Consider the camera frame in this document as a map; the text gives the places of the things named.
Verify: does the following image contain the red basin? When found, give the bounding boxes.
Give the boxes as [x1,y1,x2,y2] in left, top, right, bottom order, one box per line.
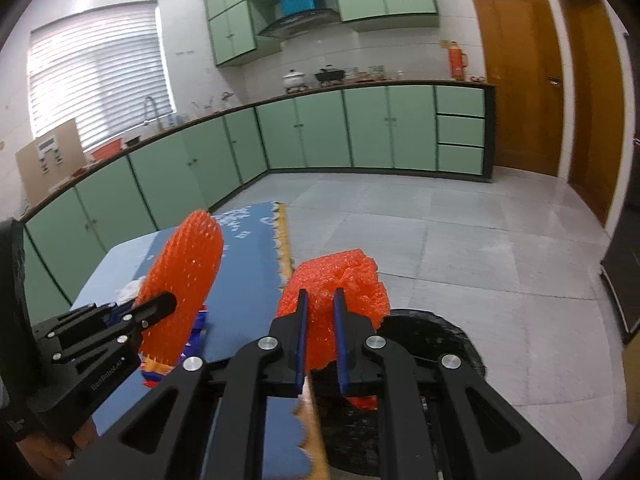
[89,139,124,161]

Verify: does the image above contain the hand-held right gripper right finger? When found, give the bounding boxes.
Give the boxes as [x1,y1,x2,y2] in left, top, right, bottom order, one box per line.
[333,288,592,480]

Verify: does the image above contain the green base cabinet run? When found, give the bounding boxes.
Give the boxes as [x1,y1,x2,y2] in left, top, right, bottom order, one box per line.
[21,82,497,308]

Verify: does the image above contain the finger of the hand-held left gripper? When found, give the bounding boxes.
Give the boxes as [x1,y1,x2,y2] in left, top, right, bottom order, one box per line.
[49,292,179,366]
[31,303,134,342]

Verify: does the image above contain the black range hood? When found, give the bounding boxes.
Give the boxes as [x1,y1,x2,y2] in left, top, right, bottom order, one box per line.
[257,8,342,41]

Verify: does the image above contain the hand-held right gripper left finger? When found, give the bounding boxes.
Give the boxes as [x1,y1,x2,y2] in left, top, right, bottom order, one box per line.
[64,288,310,480]

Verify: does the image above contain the black object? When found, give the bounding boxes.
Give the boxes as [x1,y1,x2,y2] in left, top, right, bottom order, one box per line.
[599,240,640,347]

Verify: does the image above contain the cardboard box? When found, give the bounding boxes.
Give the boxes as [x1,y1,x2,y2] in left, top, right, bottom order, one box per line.
[14,118,86,206]

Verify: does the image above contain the white window blinds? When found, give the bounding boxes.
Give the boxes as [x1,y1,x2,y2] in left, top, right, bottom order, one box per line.
[27,2,174,151]

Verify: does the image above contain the steel faucet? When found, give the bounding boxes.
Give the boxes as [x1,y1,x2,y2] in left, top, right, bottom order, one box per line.
[143,95,164,129]

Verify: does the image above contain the wide wooden door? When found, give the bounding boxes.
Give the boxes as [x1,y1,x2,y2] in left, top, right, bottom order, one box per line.
[464,0,566,177]

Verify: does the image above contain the person's dark clothing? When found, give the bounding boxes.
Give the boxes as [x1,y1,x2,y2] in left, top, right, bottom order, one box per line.
[0,217,32,342]

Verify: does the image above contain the blue box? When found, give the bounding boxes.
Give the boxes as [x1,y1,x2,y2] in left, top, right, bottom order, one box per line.
[278,0,319,16]

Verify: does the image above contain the person's left hand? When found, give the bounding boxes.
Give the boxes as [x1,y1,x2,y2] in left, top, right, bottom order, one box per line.
[15,417,99,473]

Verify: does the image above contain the black wok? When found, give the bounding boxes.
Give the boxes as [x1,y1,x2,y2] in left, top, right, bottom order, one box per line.
[314,64,346,85]

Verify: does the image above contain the large orange foam net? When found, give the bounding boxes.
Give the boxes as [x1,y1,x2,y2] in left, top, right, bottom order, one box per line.
[134,210,225,377]

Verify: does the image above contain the black waste bin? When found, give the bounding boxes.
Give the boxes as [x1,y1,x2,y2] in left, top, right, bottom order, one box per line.
[309,309,487,480]

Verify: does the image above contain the white crumpled tissue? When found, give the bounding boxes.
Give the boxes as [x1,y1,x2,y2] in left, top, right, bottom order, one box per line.
[116,281,147,303]

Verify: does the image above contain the narrow wooden door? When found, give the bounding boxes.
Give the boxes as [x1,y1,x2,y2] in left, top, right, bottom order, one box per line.
[555,0,629,226]

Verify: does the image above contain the blue printed tablecloth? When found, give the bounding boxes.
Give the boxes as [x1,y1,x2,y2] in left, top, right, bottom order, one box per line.
[70,202,332,480]

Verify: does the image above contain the small orange foam net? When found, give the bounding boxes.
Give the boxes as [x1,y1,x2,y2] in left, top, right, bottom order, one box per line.
[276,248,391,412]

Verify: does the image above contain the red thermos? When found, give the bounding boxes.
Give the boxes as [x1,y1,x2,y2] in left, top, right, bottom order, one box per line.
[446,43,470,81]

